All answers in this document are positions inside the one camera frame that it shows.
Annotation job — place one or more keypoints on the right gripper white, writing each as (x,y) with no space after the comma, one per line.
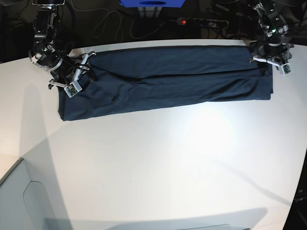
(66,76)

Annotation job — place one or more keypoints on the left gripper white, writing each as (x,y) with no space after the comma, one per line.
(275,54)

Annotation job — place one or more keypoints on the dark blue T-shirt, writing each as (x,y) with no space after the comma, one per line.
(150,78)

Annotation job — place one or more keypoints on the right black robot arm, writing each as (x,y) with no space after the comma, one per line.
(52,54)

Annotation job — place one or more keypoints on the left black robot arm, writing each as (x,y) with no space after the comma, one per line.
(272,23)

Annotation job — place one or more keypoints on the blue box with oval hole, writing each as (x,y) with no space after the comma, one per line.
(152,3)

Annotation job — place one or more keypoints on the black power strip red switch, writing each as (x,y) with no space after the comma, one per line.
(203,23)

